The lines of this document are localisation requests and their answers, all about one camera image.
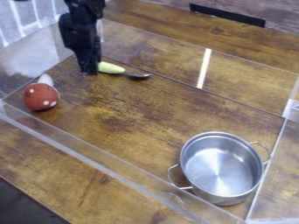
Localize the clear acrylic triangular bracket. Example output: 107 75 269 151
96 19 104 43

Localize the clear acrylic enclosure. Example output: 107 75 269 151
0 0 299 224

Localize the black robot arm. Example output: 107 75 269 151
59 0 107 75

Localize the green handled metal spoon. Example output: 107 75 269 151
98 61 152 79

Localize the stainless steel pot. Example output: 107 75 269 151
168 131 273 207

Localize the red toy mushroom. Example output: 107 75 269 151
23 73 60 111

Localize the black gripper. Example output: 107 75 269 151
59 12 102 75

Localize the black strip on table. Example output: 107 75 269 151
190 3 267 28

